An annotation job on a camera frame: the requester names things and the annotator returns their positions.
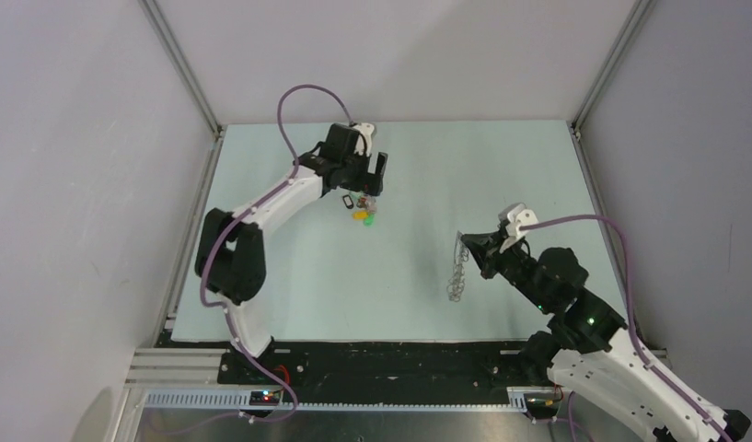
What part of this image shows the left controller board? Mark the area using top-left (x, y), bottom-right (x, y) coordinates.
top-left (249, 390), bottom-right (283, 407)

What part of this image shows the left aluminium corner post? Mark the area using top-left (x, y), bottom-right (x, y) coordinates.
top-left (138, 0), bottom-right (223, 140)

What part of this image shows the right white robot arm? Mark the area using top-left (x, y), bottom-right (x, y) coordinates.
top-left (459, 231), bottom-right (751, 441)

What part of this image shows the aluminium corner post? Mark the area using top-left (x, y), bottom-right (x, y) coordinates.
top-left (138, 0), bottom-right (223, 140)
top-left (569, 0), bottom-right (660, 142)

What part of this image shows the metal keyring band with rings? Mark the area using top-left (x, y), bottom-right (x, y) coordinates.
top-left (446, 231), bottom-right (469, 302)

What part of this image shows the white slotted cable duct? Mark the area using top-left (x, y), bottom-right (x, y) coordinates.
top-left (144, 389), bottom-right (526, 413)

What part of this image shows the right controller board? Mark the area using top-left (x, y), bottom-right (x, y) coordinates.
top-left (526, 397), bottom-right (562, 408)

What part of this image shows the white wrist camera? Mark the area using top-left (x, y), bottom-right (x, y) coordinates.
top-left (498, 203), bottom-right (538, 253)
top-left (351, 122), bottom-right (376, 157)

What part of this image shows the black key tag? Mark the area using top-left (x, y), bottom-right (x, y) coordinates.
top-left (341, 194), bottom-right (355, 210)

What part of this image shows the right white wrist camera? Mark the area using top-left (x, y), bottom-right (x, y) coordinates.
top-left (498, 203), bottom-right (538, 253)

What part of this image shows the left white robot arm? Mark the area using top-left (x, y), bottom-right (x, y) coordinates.
top-left (194, 122), bottom-right (388, 384)

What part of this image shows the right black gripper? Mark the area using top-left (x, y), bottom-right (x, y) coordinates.
top-left (459, 227), bottom-right (551, 311)

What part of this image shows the controller board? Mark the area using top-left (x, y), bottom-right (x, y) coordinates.
top-left (249, 390), bottom-right (283, 407)
top-left (526, 397), bottom-right (562, 408)

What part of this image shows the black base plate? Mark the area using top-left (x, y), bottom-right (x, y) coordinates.
top-left (216, 340), bottom-right (581, 406)

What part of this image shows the right aluminium corner post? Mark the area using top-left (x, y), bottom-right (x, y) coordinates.
top-left (569, 0), bottom-right (660, 142)

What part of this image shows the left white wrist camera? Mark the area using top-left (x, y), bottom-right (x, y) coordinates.
top-left (351, 122), bottom-right (376, 157)

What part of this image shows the silver keys pile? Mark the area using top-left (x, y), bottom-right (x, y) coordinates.
top-left (356, 195), bottom-right (377, 214)

